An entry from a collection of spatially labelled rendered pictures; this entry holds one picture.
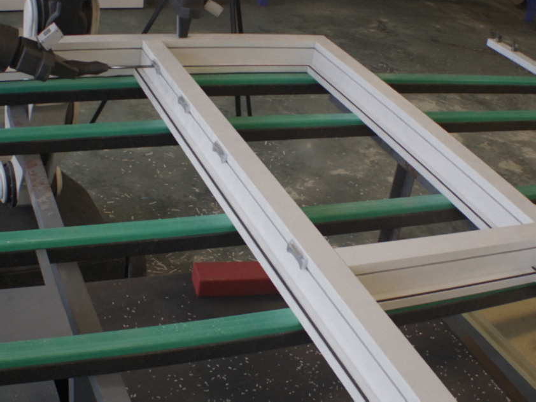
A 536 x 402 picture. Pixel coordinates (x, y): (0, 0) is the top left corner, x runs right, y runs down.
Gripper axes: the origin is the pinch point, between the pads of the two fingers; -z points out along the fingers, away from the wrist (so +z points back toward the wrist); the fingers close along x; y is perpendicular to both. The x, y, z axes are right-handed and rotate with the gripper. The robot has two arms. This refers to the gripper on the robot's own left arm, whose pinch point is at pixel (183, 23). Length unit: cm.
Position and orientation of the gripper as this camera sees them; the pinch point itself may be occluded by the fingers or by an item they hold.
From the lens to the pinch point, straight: 175.3
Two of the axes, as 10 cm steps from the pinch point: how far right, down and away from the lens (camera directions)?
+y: 9.1, -0.7, 4.0
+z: 1.5, -8.7, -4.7
